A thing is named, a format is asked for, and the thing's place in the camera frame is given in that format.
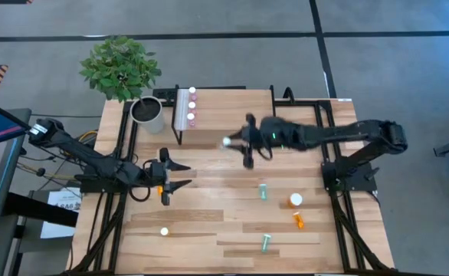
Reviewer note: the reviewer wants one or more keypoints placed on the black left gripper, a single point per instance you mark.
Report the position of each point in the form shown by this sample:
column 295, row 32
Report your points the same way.
column 155, row 172

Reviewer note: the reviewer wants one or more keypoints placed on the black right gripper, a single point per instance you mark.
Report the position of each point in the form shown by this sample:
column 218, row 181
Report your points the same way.
column 261, row 136

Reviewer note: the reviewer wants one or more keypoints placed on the green bottle with pink pill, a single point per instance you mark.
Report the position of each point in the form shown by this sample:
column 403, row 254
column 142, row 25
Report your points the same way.
column 226, row 141

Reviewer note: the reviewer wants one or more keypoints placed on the orange medicine bottle white cap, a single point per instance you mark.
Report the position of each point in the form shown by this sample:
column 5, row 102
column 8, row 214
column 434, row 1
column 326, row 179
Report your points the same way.
column 159, row 190
column 295, row 199
column 164, row 231
column 299, row 221

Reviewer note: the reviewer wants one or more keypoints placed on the green medicine bottle white cap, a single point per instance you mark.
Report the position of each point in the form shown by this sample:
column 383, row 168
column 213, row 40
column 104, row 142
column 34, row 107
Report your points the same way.
column 266, row 244
column 263, row 192

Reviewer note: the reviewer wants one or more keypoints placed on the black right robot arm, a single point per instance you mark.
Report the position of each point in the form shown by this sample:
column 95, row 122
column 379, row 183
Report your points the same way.
column 343, row 132

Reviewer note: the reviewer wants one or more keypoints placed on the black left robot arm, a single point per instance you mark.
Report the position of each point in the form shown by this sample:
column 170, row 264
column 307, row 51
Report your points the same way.
column 94, row 163

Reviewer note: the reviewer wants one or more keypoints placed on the wooden shelf black metal legs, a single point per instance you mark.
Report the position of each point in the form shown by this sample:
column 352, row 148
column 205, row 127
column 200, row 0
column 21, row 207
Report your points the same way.
column 224, row 109

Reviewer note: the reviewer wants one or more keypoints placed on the white strip on shelf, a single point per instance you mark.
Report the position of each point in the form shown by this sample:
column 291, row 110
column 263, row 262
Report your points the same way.
column 182, row 111

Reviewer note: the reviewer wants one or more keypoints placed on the grey cylindrical plant pot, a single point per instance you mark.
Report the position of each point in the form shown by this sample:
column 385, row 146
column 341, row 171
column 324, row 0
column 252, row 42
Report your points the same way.
column 146, row 110

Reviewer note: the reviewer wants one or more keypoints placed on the black power strip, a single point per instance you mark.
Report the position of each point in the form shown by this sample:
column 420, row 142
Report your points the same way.
column 163, row 94

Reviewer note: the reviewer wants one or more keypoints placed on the long black floor tape line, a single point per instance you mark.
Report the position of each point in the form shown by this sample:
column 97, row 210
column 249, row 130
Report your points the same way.
column 209, row 37

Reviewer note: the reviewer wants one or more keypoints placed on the white paper sheet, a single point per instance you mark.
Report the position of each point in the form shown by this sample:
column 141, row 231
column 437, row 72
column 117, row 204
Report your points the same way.
column 63, row 199

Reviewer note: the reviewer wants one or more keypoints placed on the green leafy plant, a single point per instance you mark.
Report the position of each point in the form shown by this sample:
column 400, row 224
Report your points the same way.
column 119, row 69

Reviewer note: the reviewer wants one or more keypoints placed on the short black floor tape line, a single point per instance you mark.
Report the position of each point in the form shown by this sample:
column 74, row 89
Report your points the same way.
column 321, row 46

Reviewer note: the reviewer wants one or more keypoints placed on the black cart base bar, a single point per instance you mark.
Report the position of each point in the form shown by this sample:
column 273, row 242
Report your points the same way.
column 40, row 209

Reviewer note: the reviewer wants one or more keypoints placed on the black aluminium table frame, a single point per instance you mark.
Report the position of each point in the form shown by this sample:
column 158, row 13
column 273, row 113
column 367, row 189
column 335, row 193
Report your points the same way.
column 305, row 103

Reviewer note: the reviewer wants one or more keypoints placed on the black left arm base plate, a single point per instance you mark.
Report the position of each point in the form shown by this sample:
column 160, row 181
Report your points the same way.
column 94, row 187

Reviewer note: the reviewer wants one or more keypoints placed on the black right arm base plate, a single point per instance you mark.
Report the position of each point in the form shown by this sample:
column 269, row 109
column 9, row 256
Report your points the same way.
column 362, row 180

